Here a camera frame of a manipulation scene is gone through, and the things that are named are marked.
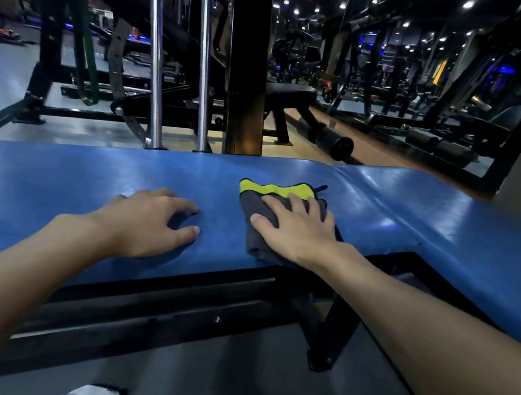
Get person's left hand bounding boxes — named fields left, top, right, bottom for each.
left=82, top=175, right=207, bottom=272

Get person's right hand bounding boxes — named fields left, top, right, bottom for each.
left=242, top=186, right=365, bottom=278

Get grey and yellow cleaning cloth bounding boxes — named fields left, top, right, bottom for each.
left=226, top=170, right=353, bottom=277

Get blue padded bench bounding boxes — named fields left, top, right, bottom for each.
left=0, top=96, right=521, bottom=395

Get person's right forearm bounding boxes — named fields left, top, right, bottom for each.
left=295, top=242, right=521, bottom=395

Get black foam roller pad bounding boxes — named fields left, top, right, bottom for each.
left=305, top=122, right=357, bottom=164

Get perforated steel adjustment arc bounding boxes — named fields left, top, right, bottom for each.
left=93, top=18, right=172, bottom=146

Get green resistance band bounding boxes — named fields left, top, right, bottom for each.
left=54, top=0, right=117, bottom=108

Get chrome guide rod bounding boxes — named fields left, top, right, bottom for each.
left=114, top=0, right=191, bottom=151
left=167, top=0, right=236, bottom=154

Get black machine column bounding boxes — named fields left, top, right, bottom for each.
left=201, top=0, right=290, bottom=161

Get black gym equipment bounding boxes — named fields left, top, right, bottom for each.
left=248, top=0, right=521, bottom=199

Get black weight machine frame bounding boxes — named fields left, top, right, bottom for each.
left=0, top=0, right=251, bottom=184

